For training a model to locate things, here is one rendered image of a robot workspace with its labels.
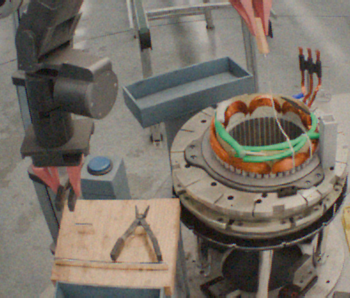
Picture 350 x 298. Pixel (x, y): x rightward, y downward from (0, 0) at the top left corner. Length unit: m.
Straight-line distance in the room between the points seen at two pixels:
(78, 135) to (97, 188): 0.35
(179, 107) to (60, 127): 0.52
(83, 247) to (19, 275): 1.52
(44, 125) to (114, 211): 0.28
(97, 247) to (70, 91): 0.31
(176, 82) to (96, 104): 0.66
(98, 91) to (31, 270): 1.81
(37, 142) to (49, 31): 0.18
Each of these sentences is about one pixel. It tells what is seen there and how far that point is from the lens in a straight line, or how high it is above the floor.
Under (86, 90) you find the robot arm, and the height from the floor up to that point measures 1.37.
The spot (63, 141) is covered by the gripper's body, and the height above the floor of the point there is 1.28.
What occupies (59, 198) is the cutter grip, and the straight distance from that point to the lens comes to 0.82.
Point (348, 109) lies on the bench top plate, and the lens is 1.72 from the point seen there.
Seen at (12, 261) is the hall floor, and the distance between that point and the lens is 2.51.
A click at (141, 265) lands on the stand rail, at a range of 0.86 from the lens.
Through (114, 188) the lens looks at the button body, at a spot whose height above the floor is 1.01.
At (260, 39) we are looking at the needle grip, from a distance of 0.90.
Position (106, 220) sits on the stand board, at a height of 1.06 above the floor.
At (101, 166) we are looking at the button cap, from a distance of 1.11.
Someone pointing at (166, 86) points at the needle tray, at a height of 1.03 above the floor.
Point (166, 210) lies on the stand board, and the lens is 0.96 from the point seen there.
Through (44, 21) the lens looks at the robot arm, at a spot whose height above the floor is 1.46.
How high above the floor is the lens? 1.70
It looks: 36 degrees down
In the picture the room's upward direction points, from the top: 8 degrees counter-clockwise
